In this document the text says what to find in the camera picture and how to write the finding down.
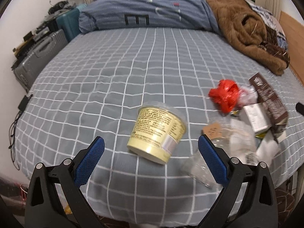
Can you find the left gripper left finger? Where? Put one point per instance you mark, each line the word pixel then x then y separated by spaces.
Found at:
pixel 54 196

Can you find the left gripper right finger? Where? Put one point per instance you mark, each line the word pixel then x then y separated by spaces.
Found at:
pixel 247 198

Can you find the white paper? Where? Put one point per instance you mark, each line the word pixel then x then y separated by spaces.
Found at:
pixel 267 149

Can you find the clear plastic bag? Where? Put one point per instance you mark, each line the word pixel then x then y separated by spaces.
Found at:
pixel 196 167

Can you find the brown paper tag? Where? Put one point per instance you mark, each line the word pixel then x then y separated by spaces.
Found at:
pixel 213 130

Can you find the small white carton box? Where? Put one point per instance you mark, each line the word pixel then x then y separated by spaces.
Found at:
pixel 255 116

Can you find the brown snack wrapper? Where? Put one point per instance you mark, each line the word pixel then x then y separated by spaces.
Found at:
pixel 274 107

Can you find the red plastic bag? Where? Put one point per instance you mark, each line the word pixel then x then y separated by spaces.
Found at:
pixel 225 95

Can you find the cream instant noodle cup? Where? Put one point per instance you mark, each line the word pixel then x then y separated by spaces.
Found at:
pixel 157 131

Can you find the grey checked bed sheet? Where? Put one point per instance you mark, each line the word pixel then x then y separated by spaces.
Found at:
pixel 95 87

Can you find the grey hard suitcase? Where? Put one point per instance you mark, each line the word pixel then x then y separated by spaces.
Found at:
pixel 28 69

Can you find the wooden headboard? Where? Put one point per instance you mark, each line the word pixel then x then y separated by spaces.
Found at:
pixel 295 38

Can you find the teal suitcase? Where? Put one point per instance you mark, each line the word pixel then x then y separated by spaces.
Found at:
pixel 69 23

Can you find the brown fleece blanket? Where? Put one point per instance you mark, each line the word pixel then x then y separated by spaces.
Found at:
pixel 245 31

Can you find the patterned pillow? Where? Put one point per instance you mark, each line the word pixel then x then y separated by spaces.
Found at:
pixel 275 34

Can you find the blue striped duvet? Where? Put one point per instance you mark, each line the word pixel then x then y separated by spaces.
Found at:
pixel 116 14

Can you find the black charger with cable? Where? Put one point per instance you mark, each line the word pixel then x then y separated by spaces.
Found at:
pixel 12 130

